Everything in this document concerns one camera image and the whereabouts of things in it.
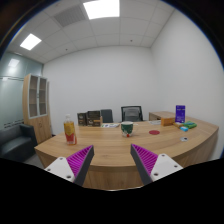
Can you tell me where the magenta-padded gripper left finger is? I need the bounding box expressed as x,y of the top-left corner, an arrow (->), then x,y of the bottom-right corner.
44,144 -> 95,187

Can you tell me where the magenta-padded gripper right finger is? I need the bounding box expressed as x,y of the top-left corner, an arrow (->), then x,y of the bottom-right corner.
130,143 -> 184,186

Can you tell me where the yellow-labelled drink bottle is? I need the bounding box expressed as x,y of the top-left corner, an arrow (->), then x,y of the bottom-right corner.
63,113 -> 78,146

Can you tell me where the orange-brown box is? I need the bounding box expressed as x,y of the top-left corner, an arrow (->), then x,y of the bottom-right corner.
160,116 -> 176,127

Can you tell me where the wooden glass-door shelf cabinet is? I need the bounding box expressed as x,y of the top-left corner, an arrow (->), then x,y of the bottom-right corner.
22,73 -> 53,145

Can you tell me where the green packet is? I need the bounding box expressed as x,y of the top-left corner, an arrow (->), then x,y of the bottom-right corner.
182,120 -> 198,130

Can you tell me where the green patterned mug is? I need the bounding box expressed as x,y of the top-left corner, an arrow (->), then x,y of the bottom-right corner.
120,121 -> 138,138

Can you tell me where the wooden side desk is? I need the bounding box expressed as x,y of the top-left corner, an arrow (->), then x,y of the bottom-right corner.
148,110 -> 177,122

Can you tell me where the small dark carton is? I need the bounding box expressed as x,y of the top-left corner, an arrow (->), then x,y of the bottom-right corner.
76,112 -> 88,127

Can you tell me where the black leather sofa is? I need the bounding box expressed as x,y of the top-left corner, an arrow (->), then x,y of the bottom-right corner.
0,123 -> 38,163

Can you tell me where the purple standing card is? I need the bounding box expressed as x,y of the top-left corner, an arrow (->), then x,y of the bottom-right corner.
174,104 -> 186,124

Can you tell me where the dark and tan carton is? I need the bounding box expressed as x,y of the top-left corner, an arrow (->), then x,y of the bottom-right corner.
86,110 -> 104,128

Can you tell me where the black mesh office chair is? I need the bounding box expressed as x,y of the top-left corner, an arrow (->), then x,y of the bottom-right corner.
120,105 -> 145,123

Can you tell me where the printed white brochure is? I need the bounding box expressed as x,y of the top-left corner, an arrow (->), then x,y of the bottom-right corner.
100,122 -> 121,129

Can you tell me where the grey padded office chair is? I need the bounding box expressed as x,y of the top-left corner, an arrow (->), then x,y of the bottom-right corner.
100,108 -> 114,124

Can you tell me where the small ceiling light panel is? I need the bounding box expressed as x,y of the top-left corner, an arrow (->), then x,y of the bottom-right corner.
19,33 -> 43,52

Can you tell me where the ceiling air vent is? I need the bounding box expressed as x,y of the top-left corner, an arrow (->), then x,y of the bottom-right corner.
53,4 -> 88,28

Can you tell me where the large ceiling light panel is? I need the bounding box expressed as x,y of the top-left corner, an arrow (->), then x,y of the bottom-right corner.
82,0 -> 121,20

